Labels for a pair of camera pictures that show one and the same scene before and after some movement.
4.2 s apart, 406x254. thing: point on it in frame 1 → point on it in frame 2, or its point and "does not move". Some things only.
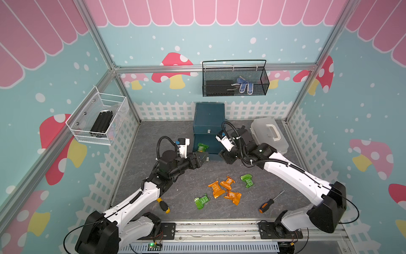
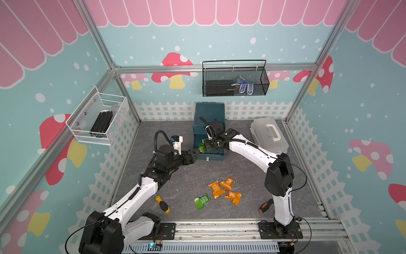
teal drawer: [215, 147] does not move
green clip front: [200, 201] does not move
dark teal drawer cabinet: [209, 119] does not move
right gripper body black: [230, 155] → [210, 144]
